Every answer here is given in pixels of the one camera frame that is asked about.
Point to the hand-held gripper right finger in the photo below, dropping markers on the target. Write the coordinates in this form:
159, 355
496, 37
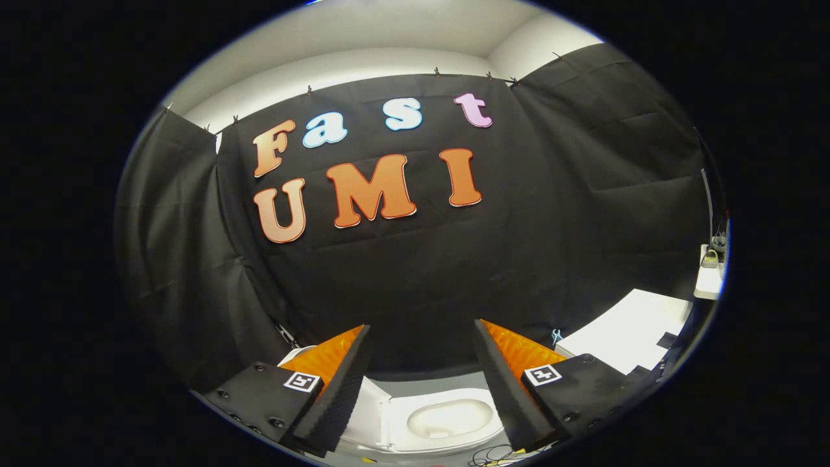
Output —
506, 395

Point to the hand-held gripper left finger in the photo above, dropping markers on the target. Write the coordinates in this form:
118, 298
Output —
343, 395

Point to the blue plastic clip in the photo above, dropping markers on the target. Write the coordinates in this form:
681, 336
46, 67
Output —
556, 336

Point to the metal stand leg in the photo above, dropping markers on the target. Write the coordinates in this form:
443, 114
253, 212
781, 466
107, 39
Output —
288, 336

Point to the white ridged stepped unit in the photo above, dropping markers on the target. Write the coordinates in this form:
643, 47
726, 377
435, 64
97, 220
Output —
622, 324

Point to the black backdrop cloth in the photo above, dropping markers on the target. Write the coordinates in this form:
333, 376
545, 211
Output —
454, 259

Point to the white side shelf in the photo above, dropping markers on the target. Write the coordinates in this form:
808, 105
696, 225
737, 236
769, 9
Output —
708, 282

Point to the tape roll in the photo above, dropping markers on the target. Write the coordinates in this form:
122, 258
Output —
710, 259

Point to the thin grey stand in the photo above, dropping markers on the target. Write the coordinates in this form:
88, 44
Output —
707, 201

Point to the row of backdrop clips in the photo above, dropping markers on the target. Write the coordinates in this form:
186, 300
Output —
437, 71

